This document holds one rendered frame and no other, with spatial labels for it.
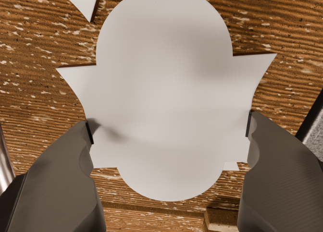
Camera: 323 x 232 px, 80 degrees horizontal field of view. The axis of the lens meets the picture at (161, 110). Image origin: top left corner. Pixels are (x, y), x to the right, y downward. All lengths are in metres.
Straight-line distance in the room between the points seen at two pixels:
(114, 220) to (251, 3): 0.34
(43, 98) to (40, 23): 0.08
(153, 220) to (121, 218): 0.05
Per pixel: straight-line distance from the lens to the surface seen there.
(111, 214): 0.36
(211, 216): 0.33
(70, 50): 0.22
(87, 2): 0.19
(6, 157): 0.38
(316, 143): 0.34
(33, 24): 0.23
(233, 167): 0.24
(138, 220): 0.36
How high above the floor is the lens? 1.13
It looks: 62 degrees down
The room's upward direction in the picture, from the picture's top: 178 degrees counter-clockwise
